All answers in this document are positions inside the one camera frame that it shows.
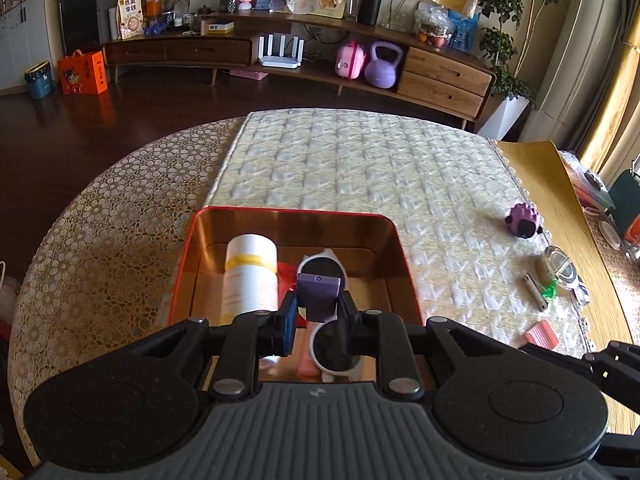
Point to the white rounded panel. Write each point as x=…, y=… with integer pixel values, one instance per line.
x=405, y=0

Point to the pile of plastic packets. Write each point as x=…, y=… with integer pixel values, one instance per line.
x=590, y=180

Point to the white framed sunglasses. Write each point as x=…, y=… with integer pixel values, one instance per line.
x=330, y=352

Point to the white plastic bag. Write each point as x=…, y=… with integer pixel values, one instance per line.
x=9, y=290

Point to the purple hedgehog toy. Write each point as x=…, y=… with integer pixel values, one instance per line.
x=522, y=217

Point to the small purple block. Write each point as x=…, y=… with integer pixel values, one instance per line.
x=318, y=295

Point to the black cabinet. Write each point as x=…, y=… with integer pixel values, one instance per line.
x=85, y=15

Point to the yellow flat box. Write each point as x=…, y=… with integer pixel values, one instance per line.
x=220, y=26

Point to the purple kettlebell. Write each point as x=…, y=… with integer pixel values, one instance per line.
x=380, y=72

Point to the blue picture card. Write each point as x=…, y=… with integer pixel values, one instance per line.
x=465, y=30

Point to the white dish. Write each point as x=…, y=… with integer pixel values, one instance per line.
x=610, y=234

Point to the quilted table mat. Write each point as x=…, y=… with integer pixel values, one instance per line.
x=375, y=160

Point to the tall green plant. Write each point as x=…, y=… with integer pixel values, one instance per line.
x=500, y=45

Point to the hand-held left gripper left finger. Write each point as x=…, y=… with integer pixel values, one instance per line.
x=286, y=327

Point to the white planter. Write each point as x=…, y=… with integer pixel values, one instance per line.
x=502, y=117

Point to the blue bin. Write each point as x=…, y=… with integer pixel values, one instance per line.
x=40, y=82

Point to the covered standing air conditioner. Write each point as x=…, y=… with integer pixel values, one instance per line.
x=575, y=60

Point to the yellow curtain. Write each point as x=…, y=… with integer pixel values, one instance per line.
x=620, y=110

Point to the orange gift box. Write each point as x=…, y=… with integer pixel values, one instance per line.
x=82, y=77

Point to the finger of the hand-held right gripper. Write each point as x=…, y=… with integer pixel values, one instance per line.
x=615, y=360

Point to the pink toy case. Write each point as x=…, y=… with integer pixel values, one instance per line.
x=350, y=62

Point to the pink comb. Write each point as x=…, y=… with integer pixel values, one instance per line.
x=542, y=335

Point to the green chess pawn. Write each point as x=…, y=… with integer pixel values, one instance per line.
x=550, y=291

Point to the cereal box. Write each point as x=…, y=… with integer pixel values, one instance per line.
x=131, y=17

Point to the red tin box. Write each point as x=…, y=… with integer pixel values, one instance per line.
x=360, y=255

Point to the blue patterned packet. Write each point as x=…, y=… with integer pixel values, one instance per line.
x=582, y=290

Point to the pink flat box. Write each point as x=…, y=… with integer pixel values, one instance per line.
x=247, y=74

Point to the black speaker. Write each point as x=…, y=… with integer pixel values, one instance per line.
x=370, y=7

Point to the wall shelving cabinet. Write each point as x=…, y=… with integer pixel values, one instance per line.
x=20, y=35

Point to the blue toy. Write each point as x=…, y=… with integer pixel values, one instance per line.
x=155, y=29

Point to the white router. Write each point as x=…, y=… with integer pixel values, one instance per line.
x=280, y=62

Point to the wooden tv stand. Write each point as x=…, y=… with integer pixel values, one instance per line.
x=445, y=75

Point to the clear snack bag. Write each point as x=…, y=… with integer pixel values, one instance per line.
x=432, y=25

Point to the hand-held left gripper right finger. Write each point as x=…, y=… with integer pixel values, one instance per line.
x=346, y=327

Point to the white and yellow bottle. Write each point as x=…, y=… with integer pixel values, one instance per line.
x=250, y=285

